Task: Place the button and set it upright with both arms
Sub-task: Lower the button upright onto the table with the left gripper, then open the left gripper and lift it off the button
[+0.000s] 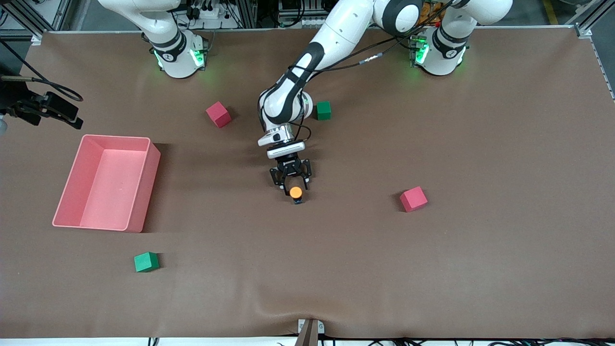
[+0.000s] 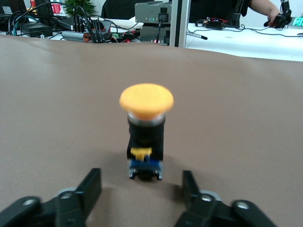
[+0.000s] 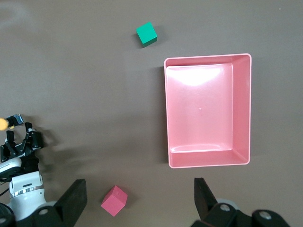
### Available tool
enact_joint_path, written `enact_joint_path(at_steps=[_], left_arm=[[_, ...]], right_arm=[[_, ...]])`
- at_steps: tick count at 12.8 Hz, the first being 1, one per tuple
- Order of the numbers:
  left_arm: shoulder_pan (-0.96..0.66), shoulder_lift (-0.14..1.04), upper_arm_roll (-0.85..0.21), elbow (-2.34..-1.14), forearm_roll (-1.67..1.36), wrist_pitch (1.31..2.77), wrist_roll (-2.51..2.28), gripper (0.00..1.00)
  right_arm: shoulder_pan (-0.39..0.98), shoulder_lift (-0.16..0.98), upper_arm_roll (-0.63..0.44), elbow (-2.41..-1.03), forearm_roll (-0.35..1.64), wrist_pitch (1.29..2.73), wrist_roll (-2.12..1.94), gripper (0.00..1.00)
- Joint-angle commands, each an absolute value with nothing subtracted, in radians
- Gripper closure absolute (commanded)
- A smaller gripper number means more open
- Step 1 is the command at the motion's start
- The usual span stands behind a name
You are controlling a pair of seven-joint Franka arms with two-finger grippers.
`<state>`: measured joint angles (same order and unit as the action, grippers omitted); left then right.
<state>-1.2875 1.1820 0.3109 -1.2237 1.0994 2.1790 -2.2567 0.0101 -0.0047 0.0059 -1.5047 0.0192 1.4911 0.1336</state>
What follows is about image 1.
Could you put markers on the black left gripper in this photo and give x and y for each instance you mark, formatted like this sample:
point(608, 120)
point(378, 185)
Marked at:
point(289, 166)

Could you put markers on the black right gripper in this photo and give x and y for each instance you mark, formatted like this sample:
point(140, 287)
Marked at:
point(30, 107)

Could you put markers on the orange capped push button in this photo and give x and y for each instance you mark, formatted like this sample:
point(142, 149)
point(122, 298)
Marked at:
point(296, 192)

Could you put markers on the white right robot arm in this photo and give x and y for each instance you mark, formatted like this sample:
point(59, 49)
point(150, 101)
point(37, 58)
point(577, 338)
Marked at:
point(175, 53)

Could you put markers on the green foam cube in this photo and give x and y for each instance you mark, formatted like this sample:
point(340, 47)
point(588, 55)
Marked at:
point(325, 111)
point(145, 262)

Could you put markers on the brown table mat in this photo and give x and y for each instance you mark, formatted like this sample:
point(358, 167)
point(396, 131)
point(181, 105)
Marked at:
point(307, 264)

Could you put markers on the pink plastic bin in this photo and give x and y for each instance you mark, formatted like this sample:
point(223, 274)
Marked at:
point(110, 187)

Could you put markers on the pink foam cube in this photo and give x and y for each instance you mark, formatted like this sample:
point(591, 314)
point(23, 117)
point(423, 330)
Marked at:
point(413, 199)
point(218, 114)

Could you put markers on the aluminium equipment rack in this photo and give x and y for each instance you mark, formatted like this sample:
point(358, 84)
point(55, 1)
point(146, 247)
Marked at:
point(288, 12)

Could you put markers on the white power strip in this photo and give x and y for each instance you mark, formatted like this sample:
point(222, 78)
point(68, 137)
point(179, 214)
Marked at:
point(207, 12)

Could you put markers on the orange parts heap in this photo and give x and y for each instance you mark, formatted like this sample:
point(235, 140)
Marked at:
point(430, 12)

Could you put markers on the aluminium frame post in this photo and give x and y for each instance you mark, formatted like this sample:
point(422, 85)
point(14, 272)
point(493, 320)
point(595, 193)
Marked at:
point(36, 21)
point(588, 24)

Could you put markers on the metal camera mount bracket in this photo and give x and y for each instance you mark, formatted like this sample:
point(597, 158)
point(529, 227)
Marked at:
point(308, 331)

